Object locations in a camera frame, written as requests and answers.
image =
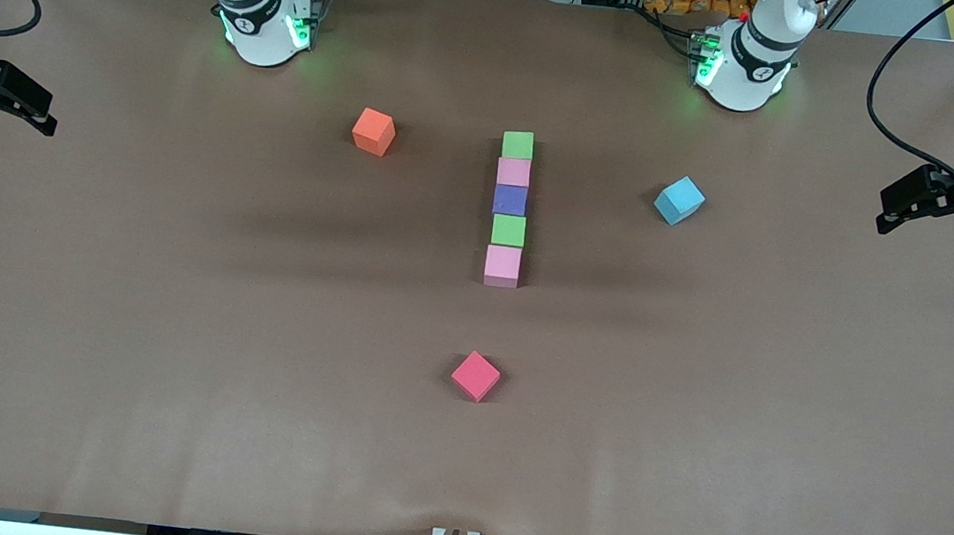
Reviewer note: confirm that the brown table cover sheet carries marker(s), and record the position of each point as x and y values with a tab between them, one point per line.
170	315

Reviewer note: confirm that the pink foam cube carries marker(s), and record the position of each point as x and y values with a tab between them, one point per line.
502	263
514	172

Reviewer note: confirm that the light blue foam cube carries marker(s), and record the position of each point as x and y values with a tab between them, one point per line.
679	200

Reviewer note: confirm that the orange foam cube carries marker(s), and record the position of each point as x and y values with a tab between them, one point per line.
372	131

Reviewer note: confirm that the red foam cube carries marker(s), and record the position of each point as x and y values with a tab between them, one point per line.
475	375

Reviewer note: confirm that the green foam cube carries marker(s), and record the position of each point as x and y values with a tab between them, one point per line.
517	145
508	231

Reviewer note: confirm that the purple foam cube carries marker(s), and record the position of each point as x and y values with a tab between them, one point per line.
511	200

